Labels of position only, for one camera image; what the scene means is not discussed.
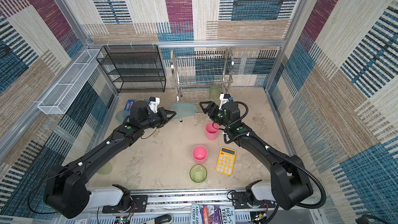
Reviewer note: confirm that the green translucent cup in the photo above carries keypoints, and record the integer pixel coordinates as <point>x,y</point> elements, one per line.
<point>198,173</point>
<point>215,92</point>

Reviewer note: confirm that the white wire wall basket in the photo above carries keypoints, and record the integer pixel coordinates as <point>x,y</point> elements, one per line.
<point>59,99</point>

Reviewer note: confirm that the silver wire dish rack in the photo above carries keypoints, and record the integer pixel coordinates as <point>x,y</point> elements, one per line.
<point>192,75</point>

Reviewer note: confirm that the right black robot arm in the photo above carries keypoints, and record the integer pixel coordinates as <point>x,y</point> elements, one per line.
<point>291,184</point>

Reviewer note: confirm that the blue picture book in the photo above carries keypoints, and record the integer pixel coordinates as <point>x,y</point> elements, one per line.
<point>128,105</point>

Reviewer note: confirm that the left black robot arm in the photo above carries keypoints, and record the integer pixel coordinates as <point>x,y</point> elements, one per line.
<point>65,188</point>

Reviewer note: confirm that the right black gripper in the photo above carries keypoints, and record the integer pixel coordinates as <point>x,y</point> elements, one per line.
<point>211,104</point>

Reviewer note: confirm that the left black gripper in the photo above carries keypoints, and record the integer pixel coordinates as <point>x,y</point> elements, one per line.
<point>164,119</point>

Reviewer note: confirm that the green translucent cup front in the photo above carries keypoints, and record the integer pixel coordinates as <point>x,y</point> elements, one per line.
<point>198,173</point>

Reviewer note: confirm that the teal translucent cup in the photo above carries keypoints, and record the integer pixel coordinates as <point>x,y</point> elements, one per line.
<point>183,110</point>

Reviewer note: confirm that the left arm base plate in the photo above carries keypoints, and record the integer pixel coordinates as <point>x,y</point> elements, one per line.
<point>128,204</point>

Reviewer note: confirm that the purple treehouse book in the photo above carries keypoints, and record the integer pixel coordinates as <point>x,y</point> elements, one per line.
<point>212,214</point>

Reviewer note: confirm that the pink cup near rack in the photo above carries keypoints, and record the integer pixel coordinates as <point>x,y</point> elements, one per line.
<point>212,130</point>

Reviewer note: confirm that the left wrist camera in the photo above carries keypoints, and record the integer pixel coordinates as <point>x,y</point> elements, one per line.
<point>153,103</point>

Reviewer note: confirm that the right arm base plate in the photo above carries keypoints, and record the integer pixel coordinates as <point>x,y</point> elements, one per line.
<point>241,200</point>

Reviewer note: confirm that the pink cup centre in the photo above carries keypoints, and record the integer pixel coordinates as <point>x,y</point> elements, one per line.
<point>200,154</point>

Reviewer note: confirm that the black mesh shelf rack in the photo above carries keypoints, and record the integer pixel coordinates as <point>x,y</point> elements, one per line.
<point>133,68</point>

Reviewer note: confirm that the yellow calculator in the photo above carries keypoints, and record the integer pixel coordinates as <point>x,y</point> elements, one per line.
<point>226,160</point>

